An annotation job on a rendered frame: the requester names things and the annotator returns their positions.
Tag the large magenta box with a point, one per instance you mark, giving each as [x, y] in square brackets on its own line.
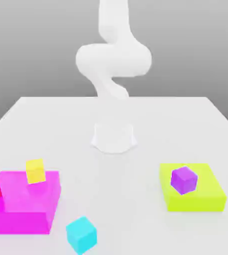
[26, 201]

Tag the small yellow cube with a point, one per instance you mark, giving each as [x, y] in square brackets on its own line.
[35, 171]

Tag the small cyan cube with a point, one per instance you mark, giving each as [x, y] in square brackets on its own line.
[81, 235]

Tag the large lime box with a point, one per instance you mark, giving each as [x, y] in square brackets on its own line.
[203, 197]

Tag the small purple cube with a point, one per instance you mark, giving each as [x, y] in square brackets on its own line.
[184, 180]

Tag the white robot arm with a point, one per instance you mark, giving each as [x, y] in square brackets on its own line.
[113, 59]

